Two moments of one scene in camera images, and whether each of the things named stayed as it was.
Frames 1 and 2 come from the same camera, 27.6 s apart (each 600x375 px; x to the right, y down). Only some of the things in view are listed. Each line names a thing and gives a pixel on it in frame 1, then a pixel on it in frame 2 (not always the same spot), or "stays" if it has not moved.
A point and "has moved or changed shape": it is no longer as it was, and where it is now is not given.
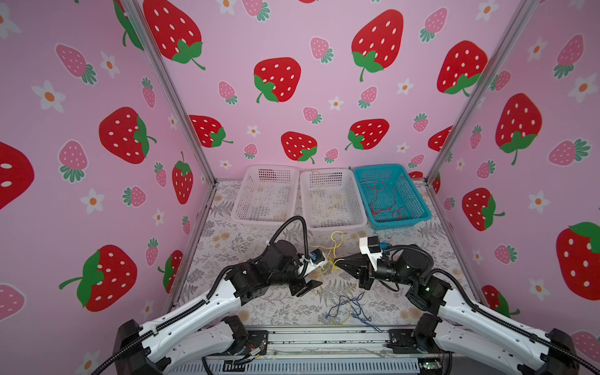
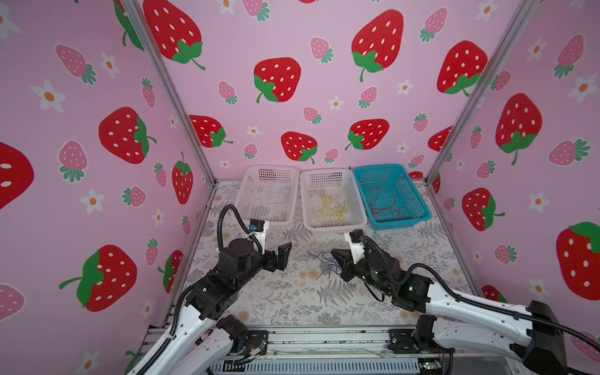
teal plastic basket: x=390 y=198 stays
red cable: x=373 y=187 stays
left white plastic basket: x=269 y=196 stays
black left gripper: x=302 y=287 -> x=281 y=258
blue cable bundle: x=359 y=315 has moved or changed shape
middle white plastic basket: x=331 y=200 stays
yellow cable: x=337 y=237 -> x=327 y=208
